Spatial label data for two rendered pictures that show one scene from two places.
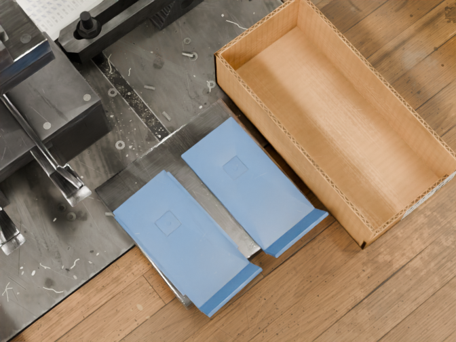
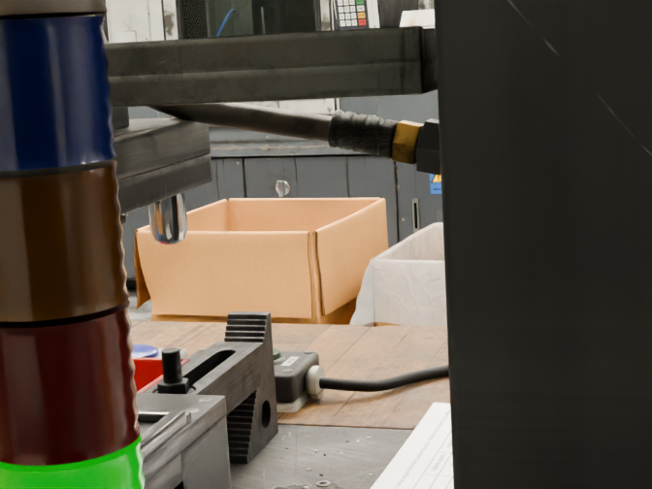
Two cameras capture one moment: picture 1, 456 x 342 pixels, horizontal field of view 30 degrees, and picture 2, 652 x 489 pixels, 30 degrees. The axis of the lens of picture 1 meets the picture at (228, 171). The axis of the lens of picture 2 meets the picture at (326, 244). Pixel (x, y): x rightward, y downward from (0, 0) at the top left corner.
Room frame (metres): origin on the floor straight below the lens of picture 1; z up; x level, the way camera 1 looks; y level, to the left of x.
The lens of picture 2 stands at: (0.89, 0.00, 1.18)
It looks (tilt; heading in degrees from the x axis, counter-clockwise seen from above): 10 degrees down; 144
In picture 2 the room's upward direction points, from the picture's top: 3 degrees counter-clockwise
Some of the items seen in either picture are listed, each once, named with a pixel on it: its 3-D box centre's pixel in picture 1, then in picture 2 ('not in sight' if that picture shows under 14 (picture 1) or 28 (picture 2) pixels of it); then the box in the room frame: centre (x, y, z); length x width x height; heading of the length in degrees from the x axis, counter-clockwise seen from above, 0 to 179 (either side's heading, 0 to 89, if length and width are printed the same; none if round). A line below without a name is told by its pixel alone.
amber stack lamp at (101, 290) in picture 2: not in sight; (45, 236); (0.61, 0.12, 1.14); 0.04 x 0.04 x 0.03
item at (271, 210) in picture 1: (252, 184); not in sight; (0.28, -0.03, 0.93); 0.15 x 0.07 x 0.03; 38
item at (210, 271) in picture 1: (185, 240); not in sight; (0.22, 0.05, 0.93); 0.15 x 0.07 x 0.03; 40
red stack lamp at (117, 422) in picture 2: not in sight; (58, 374); (0.61, 0.12, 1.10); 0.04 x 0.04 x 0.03
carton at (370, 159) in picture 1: (334, 118); not in sight; (0.35, -0.12, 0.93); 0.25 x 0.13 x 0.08; 36
